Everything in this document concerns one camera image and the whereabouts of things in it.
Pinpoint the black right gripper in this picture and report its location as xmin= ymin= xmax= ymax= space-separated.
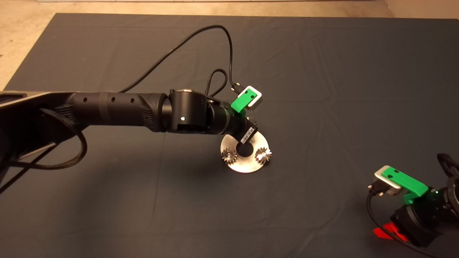
xmin=373 ymin=188 xmax=453 ymax=248

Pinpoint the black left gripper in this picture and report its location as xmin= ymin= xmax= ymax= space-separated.
xmin=212 ymin=101 xmax=259 ymax=146

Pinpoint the round metal carrier plate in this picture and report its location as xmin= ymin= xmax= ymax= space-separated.
xmin=219 ymin=131 xmax=270 ymax=174

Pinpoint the dark grey table cloth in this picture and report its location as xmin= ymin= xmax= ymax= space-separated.
xmin=0 ymin=13 xmax=459 ymax=258

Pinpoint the green left camera mount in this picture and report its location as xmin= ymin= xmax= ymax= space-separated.
xmin=231 ymin=89 xmax=258 ymax=117

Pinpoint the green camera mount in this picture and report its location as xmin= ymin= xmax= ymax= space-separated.
xmin=231 ymin=89 xmax=258 ymax=117
xmin=381 ymin=168 xmax=429 ymax=206

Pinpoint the smooth black right camera cable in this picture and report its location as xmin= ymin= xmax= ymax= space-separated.
xmin=366 ymin=186 xmax=447 ymax=258

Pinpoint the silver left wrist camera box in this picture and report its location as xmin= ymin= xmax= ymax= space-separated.
xmin=238 ymin=86 xmax=263 ymax=108

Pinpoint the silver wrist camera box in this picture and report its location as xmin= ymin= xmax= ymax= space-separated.
xmin=238 ymin=86 xmax=263 ymax=108
xmin=369 ymin=165 xmax=403 ymax=197

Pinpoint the green right camera mount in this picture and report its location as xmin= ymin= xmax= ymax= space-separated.
xmin=381 ymin=168 xmax=429 ymax=206

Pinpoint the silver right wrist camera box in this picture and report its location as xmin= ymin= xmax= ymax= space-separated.
xmin=369 ymin=165 xmax=403 ymax=197

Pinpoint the braided black right arm cable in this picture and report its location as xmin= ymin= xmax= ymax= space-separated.
xmin=437 ymin=153 xmax=459 ymax=178

